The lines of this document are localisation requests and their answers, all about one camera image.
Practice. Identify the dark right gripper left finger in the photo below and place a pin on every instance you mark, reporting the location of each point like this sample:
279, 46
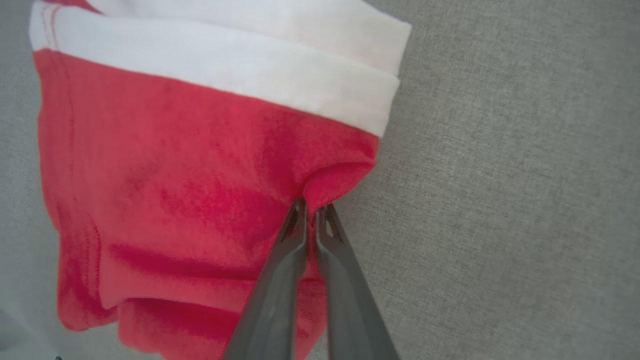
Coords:
277, 300

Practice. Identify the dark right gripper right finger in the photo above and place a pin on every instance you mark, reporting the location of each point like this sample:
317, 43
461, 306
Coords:
350, 310

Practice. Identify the red shorts with white stripe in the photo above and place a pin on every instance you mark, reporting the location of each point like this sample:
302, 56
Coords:
175, 175

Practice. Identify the grey fabric sofa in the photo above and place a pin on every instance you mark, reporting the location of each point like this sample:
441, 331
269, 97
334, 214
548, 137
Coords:
525, 200

